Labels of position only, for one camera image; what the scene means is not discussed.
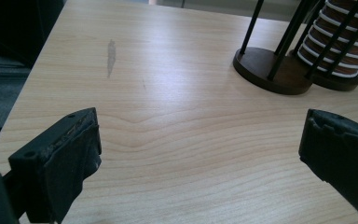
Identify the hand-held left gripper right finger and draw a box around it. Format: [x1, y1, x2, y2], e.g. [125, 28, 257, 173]
[298, 108, 358, 224]

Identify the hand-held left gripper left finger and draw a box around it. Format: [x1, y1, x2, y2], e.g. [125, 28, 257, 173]
[8, 107, 103, 224]

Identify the dark double cup holder rack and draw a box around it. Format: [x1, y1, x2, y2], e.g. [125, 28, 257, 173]
[232, 0, 358, 96]

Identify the stack of brown paper cups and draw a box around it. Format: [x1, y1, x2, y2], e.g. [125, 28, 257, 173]
[296, 0, 358, 78]

